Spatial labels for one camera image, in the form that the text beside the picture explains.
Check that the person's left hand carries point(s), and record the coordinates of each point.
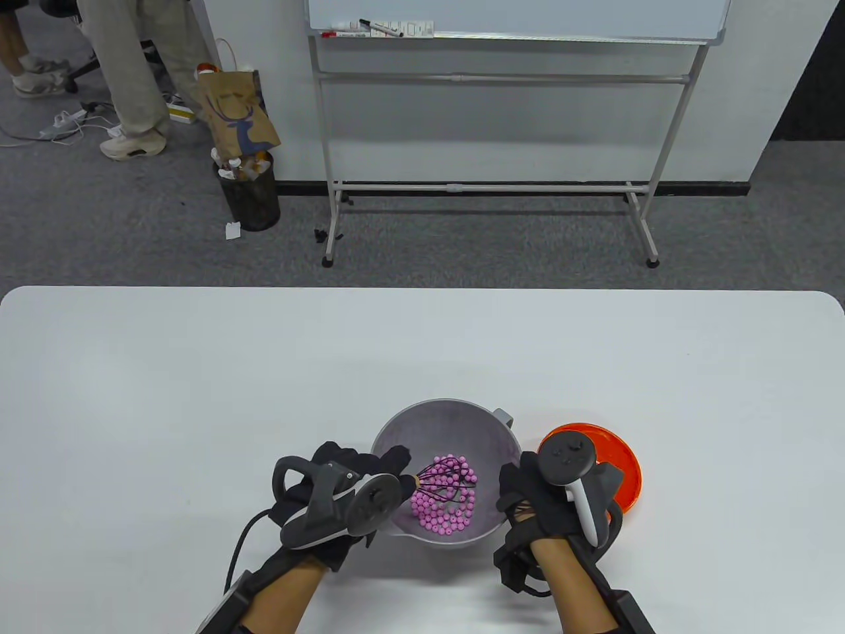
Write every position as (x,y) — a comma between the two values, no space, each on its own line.
(343,457)

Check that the person's right hand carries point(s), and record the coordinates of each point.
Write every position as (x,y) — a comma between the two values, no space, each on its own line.
(535,502)

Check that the orange plastic bowl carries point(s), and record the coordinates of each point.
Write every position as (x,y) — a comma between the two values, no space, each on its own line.
(624,462)

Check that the pile of pink plastic beads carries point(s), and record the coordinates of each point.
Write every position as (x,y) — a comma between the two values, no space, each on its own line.
(439,522)

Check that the grey plastic salad bowl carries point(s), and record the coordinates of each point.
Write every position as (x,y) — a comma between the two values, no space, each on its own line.
(436,422)

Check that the person's left forearm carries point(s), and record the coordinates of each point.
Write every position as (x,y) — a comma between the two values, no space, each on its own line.
(284,598)

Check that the person's right forearm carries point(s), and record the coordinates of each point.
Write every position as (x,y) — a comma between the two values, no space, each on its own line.
(574,588)

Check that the grey black hand controller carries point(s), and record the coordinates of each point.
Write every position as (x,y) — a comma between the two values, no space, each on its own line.
(373,505)
(564,459)

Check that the small black floor debris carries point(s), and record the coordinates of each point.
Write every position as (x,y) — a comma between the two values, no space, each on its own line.
(322,234)

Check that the white paper scrap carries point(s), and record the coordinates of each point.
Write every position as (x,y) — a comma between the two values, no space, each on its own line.
(232,231)

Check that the black mesh waste bin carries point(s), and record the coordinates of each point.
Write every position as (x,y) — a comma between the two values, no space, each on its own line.
(254,198)

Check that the pile of discarded bottles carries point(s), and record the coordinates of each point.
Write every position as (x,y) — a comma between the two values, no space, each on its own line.
(237,164)

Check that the brown paper bag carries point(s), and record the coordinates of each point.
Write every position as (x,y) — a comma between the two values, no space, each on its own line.
(234,105)

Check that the white yellow power strip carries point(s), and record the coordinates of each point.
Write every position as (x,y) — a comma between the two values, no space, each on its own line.
(181,115)

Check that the red marker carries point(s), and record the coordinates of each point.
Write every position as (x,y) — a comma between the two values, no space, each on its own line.
(338,34)

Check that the black marker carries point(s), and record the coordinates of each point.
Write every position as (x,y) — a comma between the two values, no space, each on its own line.
(380,27)

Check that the grey power strip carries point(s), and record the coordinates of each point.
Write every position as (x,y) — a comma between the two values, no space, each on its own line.
(61,125)

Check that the black office chair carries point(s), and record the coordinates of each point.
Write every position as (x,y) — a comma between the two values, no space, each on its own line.
(82,66)

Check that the whiteboard on metal stand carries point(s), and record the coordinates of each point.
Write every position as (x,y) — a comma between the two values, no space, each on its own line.
(528,16)

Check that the black wrist camera unit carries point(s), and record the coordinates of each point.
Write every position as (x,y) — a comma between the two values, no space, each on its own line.
(224,607)
(630,611)

